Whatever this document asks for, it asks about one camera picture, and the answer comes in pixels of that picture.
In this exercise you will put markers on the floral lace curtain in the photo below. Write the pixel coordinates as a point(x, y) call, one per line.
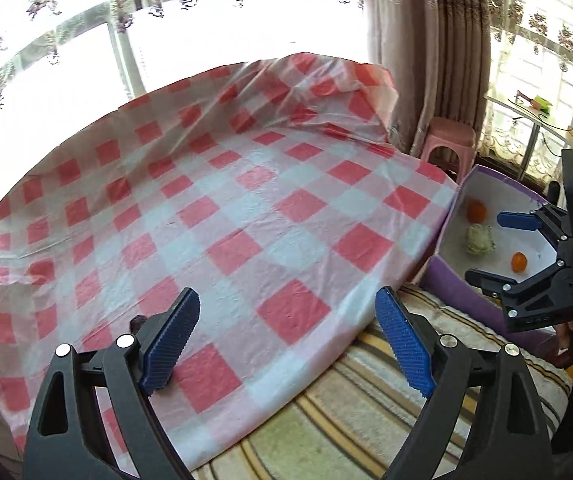
point(116, 15)

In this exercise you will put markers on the small green object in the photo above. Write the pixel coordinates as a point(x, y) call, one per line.
point(542, 104)

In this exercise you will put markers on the large orange tangerine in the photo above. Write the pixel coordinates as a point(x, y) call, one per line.
point(477, 210)

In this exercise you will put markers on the purple cardboard box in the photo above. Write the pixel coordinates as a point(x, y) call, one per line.
point(446, 280)

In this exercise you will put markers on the red white checked tablecloth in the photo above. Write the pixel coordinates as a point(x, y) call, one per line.
point(191, 210)

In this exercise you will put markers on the pink plastic stool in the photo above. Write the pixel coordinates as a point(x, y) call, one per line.
point(449, 132)

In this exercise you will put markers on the brown striped curtain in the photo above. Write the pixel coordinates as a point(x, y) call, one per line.
point(431, 35)

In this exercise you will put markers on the plastic-wrapped green apple half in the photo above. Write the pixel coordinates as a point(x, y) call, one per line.
point(479, 240)

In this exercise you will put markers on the striped sofa cushion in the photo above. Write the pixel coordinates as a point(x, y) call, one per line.
point(346, 425)

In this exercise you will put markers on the small orange tangerine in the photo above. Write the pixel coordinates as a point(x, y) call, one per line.
point(518, 262)

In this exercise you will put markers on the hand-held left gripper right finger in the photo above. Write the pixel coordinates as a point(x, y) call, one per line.
point(406, 345)

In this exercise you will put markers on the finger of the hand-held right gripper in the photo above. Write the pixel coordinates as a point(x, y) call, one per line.
point(516, 220)
point(491, 280)

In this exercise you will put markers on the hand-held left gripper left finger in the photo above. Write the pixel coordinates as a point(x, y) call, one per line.
point(169, 345)

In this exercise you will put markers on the glass side table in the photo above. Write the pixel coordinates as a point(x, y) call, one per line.
point(516, 110)

